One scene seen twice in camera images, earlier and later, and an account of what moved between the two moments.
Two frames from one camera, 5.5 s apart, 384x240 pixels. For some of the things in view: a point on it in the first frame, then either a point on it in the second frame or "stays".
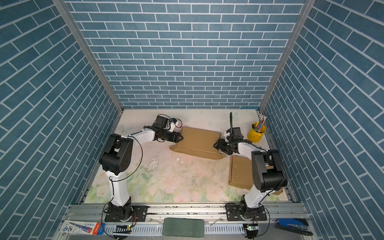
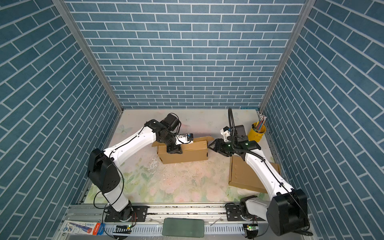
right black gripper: (220, 145) stays
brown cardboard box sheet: (241, 173) stays
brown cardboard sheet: (198, 142) -> (197, 150)
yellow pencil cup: (253, 135) stays
